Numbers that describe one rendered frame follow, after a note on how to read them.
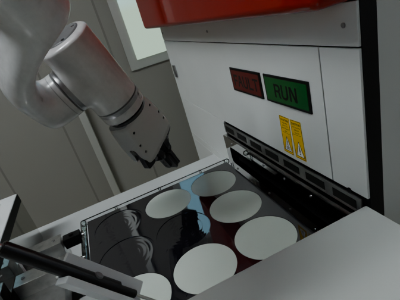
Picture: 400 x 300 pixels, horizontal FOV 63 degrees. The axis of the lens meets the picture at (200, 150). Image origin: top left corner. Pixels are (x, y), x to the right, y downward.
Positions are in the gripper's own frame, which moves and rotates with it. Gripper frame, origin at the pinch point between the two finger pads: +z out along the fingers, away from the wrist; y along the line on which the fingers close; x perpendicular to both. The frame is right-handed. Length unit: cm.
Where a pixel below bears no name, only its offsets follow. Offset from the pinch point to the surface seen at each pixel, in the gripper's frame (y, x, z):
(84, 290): 29.4, 21.8, -24.9
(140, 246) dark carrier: 19.1, 2.8, 0.1
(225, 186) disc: 0.7, 10.3, 8.6
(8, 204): 18.2, -34.5, -6.2
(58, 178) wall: -23, -133, 59
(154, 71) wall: -92, -85, 45
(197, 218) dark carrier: 10.5, 9.6, 4.1
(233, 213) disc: 8.3, 16.0, 5.0
